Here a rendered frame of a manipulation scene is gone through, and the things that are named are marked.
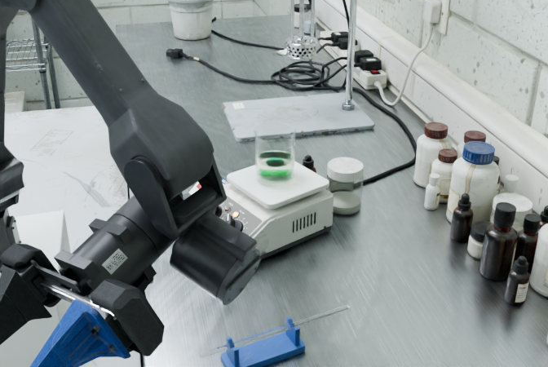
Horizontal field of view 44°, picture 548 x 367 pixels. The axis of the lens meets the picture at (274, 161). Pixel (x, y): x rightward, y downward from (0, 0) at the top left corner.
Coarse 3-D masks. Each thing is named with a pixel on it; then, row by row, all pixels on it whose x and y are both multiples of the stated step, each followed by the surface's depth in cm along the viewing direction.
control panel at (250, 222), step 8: (232, 200) 103; (224, 208) 102; (232, 208) 102; (240, 208) 101; (224, 216) 101; (232, 216) 100; (240, 216) 100; (248, 216) 99; (256, 216) 99; (248, 224) 98; (256, 224) 97; (248, 232) 97
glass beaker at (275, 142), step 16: (256, 128) 102; (272, 128) 104; (288, 128) 103; (256, 144) 101; (272, 144) 99; (288, 144) 99; (256, 160) 102; (272, 160) 100; (288, 160) 101; (256, 176) 103; (272, 176) 101; (288, 176) 102
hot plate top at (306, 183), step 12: (252, 168) 108; (300, 168) 108; (228, 180) 105; (240, 180) 104; (252, 180) 104; (300, 180) 104; (312, 180) 104; (324, 180) 104; (252, 192) 100; (264, 192) 100; (276, 192) 100; (288, 192) 100; (300, 192) 100; (312, 192) 102; (264, 204) 98; (276, 204) 98
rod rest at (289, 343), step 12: (276, 336) 84; (288, 336) 84; (240, 348) 82; (252, 348) 82; (264, 348) 82; (276, 348) 82; (288, 348) 82; (300, 348) 82; (228, 360) 80; (240, 360) 80; (252, 360) 80; (264, 360) 80; (276, 360) 81
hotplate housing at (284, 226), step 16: (240, 192) 104; (320, 192) 104; (256, 208) 100; (288, 208) 100; (304, 208) 101; (320, 208) 103; (272, 224) 98; (288, 224) 100; (304, 224) 102; (320, 224) 105; (256, 240) 97; (272, 240) 99; (288, 240) 101; (304, 240) 104
